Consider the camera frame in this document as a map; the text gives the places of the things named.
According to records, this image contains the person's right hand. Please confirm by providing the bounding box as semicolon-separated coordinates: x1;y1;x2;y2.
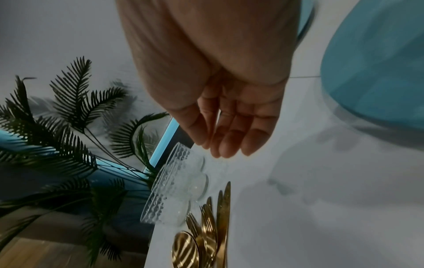
115;0;301;159

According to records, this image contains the clear glass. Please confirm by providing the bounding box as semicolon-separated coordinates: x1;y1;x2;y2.
140;190;192;226
151;163;210;200
167;142;206;171

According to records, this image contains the gold fork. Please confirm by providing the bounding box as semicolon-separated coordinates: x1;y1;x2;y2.
184;212;203;239

